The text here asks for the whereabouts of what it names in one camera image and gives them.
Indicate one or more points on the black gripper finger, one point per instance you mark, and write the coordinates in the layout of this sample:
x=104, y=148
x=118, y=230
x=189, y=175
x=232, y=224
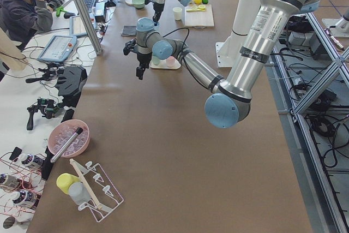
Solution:
x=156, y=17
x=140, y=72

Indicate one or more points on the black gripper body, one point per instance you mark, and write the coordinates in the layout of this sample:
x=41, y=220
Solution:
x=157, y=7
x=142, y=59

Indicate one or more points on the green plastic cup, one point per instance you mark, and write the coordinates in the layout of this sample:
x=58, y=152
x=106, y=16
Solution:
x=155, y=60

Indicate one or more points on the pale yellow plastic cup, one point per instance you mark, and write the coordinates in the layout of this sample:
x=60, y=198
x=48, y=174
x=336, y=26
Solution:
x=177, y=13

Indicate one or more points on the pink plastic cup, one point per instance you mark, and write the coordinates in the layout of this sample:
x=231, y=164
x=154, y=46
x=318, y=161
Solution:
x=170, y=62

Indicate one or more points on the cream rabbit tray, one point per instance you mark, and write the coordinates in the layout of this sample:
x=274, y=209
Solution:
x=162, y=65

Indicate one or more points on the green plastic bowl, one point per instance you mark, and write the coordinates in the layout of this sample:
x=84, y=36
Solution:
x=138, y=4

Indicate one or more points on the folded grey cloth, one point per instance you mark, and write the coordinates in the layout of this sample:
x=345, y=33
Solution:
x=128, y=31

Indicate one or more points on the yellow plastic knife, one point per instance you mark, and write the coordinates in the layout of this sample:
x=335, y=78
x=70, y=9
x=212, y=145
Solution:
x=194, y=10

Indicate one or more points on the wooden cutting board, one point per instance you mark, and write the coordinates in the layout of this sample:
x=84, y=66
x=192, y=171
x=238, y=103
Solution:
x=203, y=19

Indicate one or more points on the blue teach pendant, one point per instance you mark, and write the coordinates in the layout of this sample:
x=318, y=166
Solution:
x=58, y=48

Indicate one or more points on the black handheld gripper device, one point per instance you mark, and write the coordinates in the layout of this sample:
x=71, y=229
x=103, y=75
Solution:
x=47, y=107

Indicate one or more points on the seated person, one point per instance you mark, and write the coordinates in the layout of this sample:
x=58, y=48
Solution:
x=21, y=20

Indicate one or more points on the yellow cup on rack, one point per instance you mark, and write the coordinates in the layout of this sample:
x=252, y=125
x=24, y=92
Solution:
x=65, y=180

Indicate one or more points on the clear cup on rack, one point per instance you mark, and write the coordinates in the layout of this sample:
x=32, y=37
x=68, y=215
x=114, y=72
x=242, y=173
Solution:
x=78, y=192

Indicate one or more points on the aluminium frame post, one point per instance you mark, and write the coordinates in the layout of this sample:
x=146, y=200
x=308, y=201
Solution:
x=84, y=15

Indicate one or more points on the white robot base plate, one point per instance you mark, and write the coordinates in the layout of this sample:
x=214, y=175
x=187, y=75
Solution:
x=227, y=53

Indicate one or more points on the metal ice scoop handle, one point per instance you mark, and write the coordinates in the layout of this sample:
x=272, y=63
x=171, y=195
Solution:
x=77, y=132

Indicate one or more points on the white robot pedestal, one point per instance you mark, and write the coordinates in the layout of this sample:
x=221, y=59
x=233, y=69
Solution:
x=244, y=17

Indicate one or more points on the white wire cup rack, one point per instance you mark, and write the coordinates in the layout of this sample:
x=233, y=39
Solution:
x=105, y=198

